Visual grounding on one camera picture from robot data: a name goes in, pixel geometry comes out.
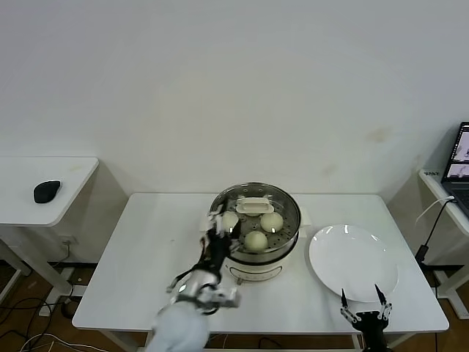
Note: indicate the white table leg frame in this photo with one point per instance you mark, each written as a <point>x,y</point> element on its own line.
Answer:
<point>356,341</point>

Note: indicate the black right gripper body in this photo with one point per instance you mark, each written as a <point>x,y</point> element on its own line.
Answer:
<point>373,326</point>

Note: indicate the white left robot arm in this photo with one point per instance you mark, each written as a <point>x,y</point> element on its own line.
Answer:
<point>179,326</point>

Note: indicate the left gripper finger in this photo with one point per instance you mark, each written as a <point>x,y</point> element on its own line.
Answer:
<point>216,223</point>
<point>235,236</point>

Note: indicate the white steamed baozi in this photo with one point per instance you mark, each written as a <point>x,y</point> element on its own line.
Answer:
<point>272,222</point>
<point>255,241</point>
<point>231,220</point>

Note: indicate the white side table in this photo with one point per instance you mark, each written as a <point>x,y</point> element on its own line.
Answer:
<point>22,176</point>

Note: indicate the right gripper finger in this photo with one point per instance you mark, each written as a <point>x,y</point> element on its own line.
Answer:
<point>348,311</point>
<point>386,311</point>

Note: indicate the white power strip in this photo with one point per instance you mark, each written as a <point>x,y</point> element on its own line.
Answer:
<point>45,310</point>

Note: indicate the white label with black text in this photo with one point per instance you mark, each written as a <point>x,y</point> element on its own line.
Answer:
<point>431,173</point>

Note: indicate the black laptop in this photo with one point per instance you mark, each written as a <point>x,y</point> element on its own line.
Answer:
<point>458,165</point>

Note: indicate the cream electric cooker pot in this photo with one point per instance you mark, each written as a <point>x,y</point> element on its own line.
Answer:
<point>256,271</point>

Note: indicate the black power adapter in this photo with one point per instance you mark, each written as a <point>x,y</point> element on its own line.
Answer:
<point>422,254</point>

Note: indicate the white round plate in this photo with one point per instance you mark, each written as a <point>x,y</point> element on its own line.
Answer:
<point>353,264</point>

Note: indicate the stainless steel steamer basket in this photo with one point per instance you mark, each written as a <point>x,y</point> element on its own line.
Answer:
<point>278,253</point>

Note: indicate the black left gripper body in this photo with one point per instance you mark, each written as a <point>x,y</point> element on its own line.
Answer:
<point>218,254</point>

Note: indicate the black computer mouse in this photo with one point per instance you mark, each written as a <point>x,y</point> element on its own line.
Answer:
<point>47,190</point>

